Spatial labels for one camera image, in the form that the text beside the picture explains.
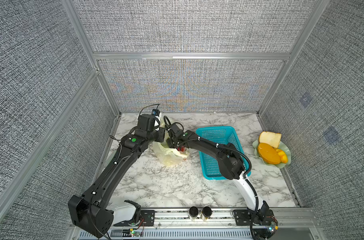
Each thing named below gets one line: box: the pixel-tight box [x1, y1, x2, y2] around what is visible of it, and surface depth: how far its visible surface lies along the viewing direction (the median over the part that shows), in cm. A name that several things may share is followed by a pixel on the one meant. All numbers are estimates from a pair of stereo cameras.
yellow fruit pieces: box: [275, 148, 288, 164], surface depth 90 cm
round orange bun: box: [258, 142, 281, 165], surface depth 92 cm
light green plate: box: [252, 139, 292, 169], surface depth 94 cm
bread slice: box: [259, 131, 282, 148], surface depth 97 cm
